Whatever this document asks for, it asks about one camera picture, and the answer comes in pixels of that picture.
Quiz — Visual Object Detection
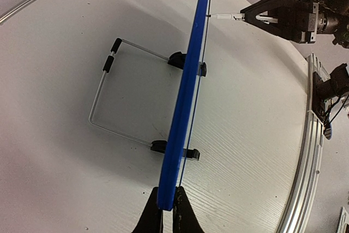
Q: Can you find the white marker pen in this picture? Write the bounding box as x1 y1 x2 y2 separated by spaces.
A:
207 13 245 21

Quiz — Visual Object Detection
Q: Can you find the blue framed small whiteboard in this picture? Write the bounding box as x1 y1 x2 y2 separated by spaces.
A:
157 0 210 211

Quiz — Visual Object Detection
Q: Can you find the black wire whiteboard stand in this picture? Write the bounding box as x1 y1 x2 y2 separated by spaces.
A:
88 38 208 162

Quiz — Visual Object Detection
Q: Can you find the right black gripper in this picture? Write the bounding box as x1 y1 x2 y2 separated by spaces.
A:
240 0 319 44

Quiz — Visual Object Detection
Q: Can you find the aluminium front rail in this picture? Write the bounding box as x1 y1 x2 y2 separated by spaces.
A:
276 53 330 232

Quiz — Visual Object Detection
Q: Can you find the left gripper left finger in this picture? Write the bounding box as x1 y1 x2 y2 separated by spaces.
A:
132 187 164 233

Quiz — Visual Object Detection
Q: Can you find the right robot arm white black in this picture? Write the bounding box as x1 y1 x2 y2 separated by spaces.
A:
240 0 348 49

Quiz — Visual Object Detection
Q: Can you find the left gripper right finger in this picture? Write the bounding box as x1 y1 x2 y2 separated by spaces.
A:
172 186 204 233

